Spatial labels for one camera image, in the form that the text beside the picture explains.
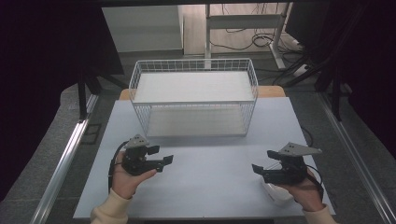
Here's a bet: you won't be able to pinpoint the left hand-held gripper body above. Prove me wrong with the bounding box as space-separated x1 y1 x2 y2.
120 133 157 177

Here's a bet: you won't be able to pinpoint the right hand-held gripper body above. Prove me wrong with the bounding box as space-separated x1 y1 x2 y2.
262 142 323 186

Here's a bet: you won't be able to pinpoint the wooden table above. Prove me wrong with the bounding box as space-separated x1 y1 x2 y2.
119 85 287 102

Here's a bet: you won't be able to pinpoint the person's left hand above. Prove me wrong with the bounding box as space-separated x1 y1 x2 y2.
110 150 158 201

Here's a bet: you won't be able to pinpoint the white plastic object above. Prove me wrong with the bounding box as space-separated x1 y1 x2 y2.
261 180 295 207

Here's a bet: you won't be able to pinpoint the white power strip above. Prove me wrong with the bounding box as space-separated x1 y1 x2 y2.
291 63 313 78

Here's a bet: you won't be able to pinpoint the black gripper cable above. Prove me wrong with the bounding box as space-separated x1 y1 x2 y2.
106 140 130 194
304 163 325 202

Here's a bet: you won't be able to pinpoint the aluminium floor rail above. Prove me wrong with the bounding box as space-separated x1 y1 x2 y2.
28 92 101 224
317 92 396 224

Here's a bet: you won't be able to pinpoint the black metal stand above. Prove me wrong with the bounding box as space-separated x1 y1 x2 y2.
281 55 345 122
76 66 129 121

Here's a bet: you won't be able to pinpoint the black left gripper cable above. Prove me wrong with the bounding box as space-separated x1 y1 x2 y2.
106 140 130 194

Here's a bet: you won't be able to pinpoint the black floor cables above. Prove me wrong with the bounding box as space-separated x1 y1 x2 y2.
208 3 312 87

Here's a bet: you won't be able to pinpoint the person's right hand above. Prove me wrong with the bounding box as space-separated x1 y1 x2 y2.
276 169 327 213

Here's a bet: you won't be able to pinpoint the dark curtain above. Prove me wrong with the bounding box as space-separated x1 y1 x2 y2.
284 0 396 160
0 0 125 202

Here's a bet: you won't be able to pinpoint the white panel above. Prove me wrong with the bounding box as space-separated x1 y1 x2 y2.
101 5 185 54

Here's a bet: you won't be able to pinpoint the black floor plate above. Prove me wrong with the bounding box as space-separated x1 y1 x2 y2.
81 122 103 146

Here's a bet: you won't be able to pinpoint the white wire basket rack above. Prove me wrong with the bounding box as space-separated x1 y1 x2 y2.
128 58 260 138

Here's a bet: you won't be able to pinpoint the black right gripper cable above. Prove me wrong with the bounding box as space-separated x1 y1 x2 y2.
304 163 325 202

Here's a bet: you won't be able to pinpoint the white metal desk frame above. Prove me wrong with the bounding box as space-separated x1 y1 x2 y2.
204 2 294 70

